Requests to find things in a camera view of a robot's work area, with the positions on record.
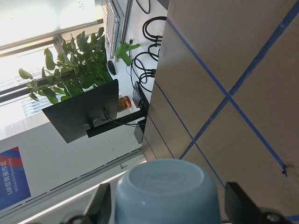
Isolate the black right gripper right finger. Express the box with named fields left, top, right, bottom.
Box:
left=224, top=182, right=299, bottom=224

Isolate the black computer mouse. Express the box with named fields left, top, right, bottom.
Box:
left=107, top=60, right=116, bottom=76

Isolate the green potted plant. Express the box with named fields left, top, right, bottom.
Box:
left=18, top=27, right=112, bottom=104

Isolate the white keyboard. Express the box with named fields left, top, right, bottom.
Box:
left=105, top=0, right=123, bottom=59

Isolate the silver reacher grabber tool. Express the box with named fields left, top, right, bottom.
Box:
left=115, top=0, right=141, bottom=66

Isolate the black monitor on stand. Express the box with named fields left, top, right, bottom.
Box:
left=43, top=79, right=147, bottom=143

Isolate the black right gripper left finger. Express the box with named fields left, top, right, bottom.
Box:
left=61, top=183, right=111, bottom=224

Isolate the light blue cup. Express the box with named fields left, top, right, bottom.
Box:
left=114, top=159, right=221, bottom=224

